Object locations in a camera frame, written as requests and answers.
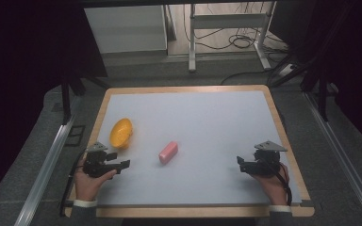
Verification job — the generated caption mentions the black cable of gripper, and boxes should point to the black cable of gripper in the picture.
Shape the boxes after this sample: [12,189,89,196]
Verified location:
[58,150,88,218]
[268,159,294,207]

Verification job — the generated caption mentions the white power strip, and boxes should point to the white power strip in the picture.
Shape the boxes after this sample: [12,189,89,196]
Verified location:
[277,63,299,78]

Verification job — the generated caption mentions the yellow plastic bowl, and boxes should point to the yellow plastic bowl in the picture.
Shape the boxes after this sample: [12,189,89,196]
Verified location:
[108,118,134,150]

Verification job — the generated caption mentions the black floor cables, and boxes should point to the black floor cables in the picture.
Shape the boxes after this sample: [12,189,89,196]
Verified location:
[182,2,291,87]

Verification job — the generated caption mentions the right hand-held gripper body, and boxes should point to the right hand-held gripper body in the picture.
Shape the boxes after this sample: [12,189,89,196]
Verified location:
[244,140,288,177]

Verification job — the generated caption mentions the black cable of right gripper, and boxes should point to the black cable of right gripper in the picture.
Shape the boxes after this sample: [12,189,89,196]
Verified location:
[268,159,294,207]

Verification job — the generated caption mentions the white mat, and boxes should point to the white mat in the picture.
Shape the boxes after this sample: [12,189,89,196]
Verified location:
[95,89,303,207]

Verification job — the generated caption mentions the white cabinet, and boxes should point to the white cabinet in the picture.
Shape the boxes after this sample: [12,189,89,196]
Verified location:
[84,5,169,55]

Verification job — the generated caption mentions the person's left hand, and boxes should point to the person's left hand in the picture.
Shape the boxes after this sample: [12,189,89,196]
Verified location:
[74,156,118,202]

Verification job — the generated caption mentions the white metal desk frame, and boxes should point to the white metal desk frame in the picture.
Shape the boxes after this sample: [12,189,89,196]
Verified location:
[188,2,277,73]

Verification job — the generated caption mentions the person's right hand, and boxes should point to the person's right hand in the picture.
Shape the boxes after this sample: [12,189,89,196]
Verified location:
[252,163,290,207]

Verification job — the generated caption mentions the aluminium rail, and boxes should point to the aluminium rail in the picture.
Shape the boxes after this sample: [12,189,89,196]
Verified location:
[304,91,362,226]
[13,97,83,226]

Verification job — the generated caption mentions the pink soap bar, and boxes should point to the pink soap bar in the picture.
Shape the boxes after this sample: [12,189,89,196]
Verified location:
[158,140,179,165]

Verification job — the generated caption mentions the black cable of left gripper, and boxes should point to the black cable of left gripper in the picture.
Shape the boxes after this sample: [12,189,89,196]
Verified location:
[58,150,88,218]

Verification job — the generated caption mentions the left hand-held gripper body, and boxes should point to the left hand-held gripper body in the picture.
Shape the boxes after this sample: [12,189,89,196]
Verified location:
[82,141,118,179]

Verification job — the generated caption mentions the black metal stand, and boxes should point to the black metal stand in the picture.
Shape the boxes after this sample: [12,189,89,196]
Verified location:
[268,3,359,122]
[59,73,111,126]

